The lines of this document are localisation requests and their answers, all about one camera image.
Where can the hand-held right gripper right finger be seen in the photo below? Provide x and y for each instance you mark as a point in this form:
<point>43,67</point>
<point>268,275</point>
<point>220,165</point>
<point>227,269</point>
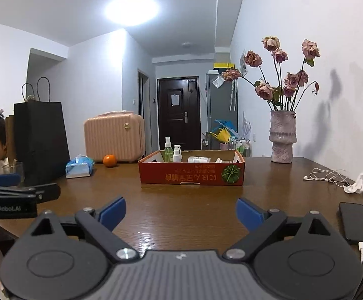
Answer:
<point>247,214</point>

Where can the yellow and black box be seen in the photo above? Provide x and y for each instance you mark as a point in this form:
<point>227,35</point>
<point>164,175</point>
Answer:
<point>223,65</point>

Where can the black paper bag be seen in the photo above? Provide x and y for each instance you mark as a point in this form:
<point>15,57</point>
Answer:
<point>40,137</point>

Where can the pink ribbed suitcase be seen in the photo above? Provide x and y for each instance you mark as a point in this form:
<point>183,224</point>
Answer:
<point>114,137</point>

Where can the yellow watering can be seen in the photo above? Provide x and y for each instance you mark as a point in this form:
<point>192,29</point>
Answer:
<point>222,136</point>

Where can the paper sheets on refrigerator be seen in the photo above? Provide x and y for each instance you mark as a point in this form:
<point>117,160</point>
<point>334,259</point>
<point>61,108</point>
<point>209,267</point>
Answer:
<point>218,82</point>

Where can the bunch of dried pink roses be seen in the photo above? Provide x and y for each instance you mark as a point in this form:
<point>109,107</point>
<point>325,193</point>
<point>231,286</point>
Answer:
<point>264,90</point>

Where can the white spray bottle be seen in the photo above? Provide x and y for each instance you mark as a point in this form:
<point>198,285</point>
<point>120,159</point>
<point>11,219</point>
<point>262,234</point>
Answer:
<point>177,154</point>

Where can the small hallway ceiling lamp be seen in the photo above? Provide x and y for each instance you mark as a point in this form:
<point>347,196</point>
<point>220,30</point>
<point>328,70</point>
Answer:
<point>187,45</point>

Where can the blue folded plastic item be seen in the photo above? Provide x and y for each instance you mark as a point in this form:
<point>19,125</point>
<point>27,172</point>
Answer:
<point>228,125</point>

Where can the pink ceramic vase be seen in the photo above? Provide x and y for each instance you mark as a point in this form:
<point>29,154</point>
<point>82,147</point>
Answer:
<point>282,140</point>

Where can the white rectangular packet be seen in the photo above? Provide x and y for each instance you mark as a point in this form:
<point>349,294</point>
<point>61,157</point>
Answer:
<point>198,159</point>

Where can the round ceiling light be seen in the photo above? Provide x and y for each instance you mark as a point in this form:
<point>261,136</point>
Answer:
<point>131,11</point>

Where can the wall paper sheets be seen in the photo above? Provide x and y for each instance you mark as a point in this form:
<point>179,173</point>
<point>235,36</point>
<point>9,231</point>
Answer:
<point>244,62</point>

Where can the grey refrigerator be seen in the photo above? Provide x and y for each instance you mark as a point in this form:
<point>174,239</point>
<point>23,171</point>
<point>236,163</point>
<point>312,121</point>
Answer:
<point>220,106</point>

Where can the dark brown entrance door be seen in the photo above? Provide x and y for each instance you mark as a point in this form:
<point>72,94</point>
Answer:
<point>178,125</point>

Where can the crumpled white tissue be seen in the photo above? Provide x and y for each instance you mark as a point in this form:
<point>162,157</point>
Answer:
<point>359,184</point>

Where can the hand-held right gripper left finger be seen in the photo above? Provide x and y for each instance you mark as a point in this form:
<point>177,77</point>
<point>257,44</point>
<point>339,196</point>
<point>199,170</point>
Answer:
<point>115,212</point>

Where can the white paper notice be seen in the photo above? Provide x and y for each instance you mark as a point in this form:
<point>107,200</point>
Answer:
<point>175,100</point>

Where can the orange fruit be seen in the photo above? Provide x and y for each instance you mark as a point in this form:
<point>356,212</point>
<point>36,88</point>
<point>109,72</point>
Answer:
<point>110,161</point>

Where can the clear glass cup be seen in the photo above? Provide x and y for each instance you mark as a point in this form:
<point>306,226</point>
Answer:
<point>12,172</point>

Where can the blue tissue pack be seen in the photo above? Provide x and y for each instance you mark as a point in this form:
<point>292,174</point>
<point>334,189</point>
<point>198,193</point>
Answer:
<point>79,168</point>

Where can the orange cardboard box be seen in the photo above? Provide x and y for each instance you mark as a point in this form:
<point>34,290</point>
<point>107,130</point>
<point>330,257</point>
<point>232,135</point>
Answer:
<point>181,175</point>

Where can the black smartphone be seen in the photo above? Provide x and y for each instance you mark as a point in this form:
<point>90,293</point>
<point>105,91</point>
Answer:
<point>356,223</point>

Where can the green spray bottle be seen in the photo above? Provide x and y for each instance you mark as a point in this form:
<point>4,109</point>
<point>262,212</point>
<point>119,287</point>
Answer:
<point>168,153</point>

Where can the metal storage cart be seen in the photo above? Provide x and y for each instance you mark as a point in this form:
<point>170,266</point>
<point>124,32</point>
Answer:
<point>242,147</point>

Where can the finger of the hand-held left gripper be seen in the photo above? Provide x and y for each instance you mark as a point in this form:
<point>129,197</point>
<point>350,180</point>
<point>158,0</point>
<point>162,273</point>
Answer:
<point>44,192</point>
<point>3,179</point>

